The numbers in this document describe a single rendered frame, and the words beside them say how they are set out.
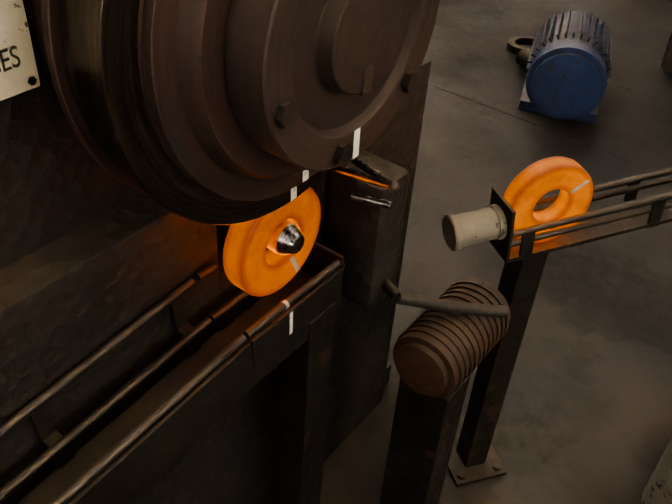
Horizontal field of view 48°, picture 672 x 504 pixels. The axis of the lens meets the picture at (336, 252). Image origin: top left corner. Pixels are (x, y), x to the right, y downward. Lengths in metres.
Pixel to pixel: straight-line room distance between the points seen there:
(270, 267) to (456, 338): 0.42
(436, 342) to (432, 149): 1.60
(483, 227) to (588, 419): 0.81
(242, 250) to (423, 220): 1.55
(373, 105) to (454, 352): 0.55
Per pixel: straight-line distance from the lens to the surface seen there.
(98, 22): 0.62
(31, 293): 0.82
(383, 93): 0.82
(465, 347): 1.26
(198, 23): 0.64
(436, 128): 2.90
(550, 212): 1.31
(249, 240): 0.88
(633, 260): 2.45
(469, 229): 1.22
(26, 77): 0.76
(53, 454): 0.92
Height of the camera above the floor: 1.40
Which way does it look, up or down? 39 degrees down
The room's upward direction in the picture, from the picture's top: 4 degrees clockwise
